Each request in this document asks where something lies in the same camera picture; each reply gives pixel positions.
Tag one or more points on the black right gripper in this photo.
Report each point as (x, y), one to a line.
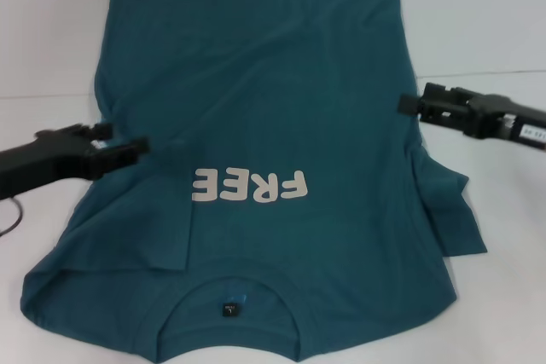
(495, 119)

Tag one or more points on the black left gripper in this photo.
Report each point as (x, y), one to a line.
(42, 159)

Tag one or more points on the teal t-shirt with FREE print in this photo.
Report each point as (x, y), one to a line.
(256, 82)

